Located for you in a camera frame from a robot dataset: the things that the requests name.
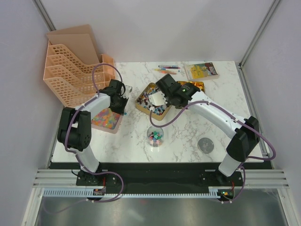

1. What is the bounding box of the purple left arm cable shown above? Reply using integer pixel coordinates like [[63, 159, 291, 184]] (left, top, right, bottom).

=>
[[43, 63, 125, 214]]

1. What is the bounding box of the light blue cable duct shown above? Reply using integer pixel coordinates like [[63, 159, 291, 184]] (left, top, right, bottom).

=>
[[43, 188, 233, 198]]

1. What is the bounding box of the silver round jar lid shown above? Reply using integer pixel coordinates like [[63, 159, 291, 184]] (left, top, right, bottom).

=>
[[197, 137, 214, 154]]

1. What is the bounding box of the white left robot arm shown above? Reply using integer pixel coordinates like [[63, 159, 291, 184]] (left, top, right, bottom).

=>
[[57, 80, 132, 186]]

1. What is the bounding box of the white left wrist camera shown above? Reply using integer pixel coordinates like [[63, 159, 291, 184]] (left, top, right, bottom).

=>
[[121, 85, 133, 99]]

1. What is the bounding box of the paperback book with yellow cover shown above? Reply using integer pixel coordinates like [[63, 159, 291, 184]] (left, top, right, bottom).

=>
[[184, 62, 220, 81]]

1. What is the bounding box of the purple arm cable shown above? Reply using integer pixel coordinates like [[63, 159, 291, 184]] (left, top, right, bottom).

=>
[[149, 100, 277, 204], [43, 63, 125, 214]]

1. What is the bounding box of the gold tin of star candies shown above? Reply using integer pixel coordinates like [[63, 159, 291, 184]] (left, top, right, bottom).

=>
[[178, 81, 205, 92]]

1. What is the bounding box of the gold tin of lollipops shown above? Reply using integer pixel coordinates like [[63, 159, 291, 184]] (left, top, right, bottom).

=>
[[135, 83, 171, 121]]

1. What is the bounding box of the orange highlighter pen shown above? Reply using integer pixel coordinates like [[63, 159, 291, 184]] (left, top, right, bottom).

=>
[[159, 70, 177, 75]]

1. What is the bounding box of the clear glass jar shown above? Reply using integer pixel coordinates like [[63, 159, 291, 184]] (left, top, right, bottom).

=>
[[146, 126, 164, 147]]

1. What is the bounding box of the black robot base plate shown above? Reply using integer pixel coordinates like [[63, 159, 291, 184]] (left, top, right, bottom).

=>
[[83, 163, 243, 193]]

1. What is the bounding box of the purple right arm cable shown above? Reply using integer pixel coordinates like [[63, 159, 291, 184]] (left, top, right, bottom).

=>
[[149, 100, 277, 204]]

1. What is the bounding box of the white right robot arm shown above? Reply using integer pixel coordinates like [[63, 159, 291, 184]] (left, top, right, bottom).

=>
[[149, 74, 260, 186]]

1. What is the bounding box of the pink tray of gummy candies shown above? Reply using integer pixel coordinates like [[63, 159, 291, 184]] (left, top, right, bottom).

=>
[[91, 108, 123, 134]]

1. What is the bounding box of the peach plastic file organizer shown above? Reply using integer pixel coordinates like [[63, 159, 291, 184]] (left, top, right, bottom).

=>
[[43, 24, 116, 107]]

